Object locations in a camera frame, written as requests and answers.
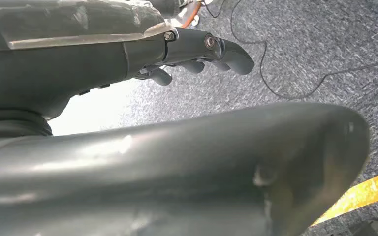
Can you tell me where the ribbed grey left arm sleeve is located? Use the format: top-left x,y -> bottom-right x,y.
0,109 -> 53,140

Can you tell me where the orange curved tube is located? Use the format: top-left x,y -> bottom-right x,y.
180,0 -> 203,29

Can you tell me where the yellow floor tape strip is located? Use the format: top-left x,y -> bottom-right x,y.
311,167 -> 378,226

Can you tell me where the short thin black cable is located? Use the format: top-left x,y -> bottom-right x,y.
203,0 -> 225,19

